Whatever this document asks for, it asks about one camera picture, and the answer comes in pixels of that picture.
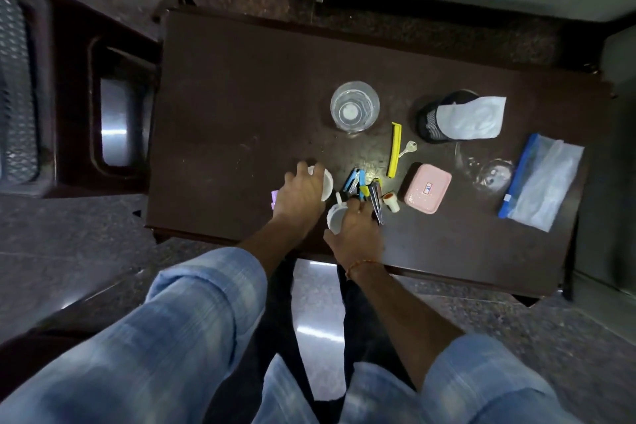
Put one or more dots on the person's left hand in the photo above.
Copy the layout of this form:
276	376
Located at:
298	202

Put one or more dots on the person's left fingers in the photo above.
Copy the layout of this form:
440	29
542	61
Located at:
301	172

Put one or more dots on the person's right hand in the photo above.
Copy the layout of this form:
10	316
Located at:
358	236

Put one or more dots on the person's right thumb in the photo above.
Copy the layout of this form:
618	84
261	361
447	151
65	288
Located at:
332	235

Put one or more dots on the small white orange-capped tube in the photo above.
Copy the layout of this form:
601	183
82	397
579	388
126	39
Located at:
391	201

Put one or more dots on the white paper pouch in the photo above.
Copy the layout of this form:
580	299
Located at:
472	118

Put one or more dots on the clear glass of water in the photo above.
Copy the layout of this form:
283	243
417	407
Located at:
355	107

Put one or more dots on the perforated metal panel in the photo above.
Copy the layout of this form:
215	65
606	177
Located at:
17	90

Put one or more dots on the white plastic cup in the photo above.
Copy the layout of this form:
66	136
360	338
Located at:
336	217
327	183

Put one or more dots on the pink plastic box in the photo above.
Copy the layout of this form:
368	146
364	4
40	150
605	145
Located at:
428	188

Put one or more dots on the blue-edged clear zip bag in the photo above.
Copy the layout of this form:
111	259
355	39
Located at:
542	183

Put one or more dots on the yellow plastic comb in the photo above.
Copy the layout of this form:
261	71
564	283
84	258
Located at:
395	150

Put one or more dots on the silver key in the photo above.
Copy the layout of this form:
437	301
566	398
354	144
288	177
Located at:
408	147

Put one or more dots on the person's left forearm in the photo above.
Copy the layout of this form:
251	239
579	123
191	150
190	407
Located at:
271	247

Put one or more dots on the blue and yellow clip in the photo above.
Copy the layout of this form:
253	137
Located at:
363	185

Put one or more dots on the person's right forearm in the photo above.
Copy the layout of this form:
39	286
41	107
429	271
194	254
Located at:
402	319

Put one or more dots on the black trousers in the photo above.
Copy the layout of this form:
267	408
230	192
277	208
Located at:
367	334

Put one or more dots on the blue plastic clip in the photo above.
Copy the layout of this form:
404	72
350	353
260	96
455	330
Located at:
352	180

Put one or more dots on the blue plaid shirt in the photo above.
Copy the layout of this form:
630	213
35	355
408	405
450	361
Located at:
174	339

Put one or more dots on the small purple object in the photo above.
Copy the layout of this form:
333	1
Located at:
274	199

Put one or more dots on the dark wooden chair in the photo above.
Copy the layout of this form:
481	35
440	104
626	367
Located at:
74	105

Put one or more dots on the black mesh pen holder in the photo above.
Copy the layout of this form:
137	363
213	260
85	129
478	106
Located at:
431	119

